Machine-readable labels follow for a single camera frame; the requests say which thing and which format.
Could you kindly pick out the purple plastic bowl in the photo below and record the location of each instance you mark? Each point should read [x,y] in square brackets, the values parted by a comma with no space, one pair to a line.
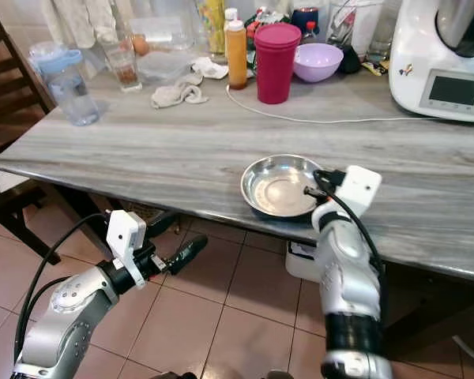
[317,63]

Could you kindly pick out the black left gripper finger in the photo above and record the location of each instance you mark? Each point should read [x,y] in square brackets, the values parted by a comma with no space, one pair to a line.
[160,224]
[187,254]

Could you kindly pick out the large clear plastic container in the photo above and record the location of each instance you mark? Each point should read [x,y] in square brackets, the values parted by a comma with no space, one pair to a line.
[162,30]

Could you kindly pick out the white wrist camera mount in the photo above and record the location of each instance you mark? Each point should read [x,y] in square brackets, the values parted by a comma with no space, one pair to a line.
[126,237]
[359,189]

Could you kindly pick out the clear bottle with blue lid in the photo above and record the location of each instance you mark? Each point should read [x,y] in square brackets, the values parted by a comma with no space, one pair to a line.
[69,91]

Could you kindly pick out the white capped bottle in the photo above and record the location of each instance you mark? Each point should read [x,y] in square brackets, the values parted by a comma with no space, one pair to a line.
[229,14]

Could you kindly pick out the white kitchen appliance with screen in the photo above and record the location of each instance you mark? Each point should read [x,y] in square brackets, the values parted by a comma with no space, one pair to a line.
[419,55]

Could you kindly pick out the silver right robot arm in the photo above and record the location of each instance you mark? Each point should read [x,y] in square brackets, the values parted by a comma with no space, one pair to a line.
[347,284]

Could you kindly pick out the stainless steel plate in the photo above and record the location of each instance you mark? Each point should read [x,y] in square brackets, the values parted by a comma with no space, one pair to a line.
[276,189]

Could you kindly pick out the brown egg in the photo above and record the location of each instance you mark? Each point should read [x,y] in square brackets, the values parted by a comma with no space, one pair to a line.
[141,45]

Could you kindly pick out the dark wood slatted chair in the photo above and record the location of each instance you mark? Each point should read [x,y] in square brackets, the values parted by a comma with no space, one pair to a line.
[16,110]

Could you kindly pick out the glass with brown drink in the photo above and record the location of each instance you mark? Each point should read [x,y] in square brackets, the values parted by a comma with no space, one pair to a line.
[126,75]

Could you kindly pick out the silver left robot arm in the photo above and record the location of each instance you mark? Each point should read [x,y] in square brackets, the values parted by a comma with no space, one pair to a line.
[67,312]

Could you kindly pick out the pale hanging towels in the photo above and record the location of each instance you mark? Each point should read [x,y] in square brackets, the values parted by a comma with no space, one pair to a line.
[83,20]

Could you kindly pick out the white crumpled cloth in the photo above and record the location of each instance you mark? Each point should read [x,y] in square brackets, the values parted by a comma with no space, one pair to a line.
[212,69]

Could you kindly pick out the white box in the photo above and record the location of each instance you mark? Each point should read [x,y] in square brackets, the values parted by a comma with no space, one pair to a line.
[300,260]

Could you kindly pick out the beige crumpled rag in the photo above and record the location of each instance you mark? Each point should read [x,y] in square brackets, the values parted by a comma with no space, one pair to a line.
[178,95]

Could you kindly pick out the clear flat food container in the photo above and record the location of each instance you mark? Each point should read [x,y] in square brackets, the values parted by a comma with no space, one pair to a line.
[162,67]

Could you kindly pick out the orange sauce bottle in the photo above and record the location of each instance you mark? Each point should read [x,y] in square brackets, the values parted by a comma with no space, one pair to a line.
[235,57]

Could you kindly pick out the yellow patterned bottle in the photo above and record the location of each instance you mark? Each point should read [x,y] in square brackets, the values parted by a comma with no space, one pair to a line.
[212,20]

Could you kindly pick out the navy blue cup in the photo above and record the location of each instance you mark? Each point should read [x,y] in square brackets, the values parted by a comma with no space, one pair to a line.
[306,20]

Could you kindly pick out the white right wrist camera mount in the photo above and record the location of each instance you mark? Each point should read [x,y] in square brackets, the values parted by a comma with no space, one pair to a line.
[359,189]

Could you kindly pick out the magenta plastic tumbler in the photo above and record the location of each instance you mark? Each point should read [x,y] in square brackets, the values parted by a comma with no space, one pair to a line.
[276,67]

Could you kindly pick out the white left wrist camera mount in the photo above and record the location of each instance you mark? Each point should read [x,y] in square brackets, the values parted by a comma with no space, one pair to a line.
[126,237]

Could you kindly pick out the tall clear jar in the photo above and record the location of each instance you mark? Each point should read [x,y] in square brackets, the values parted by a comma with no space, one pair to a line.
[359,28]

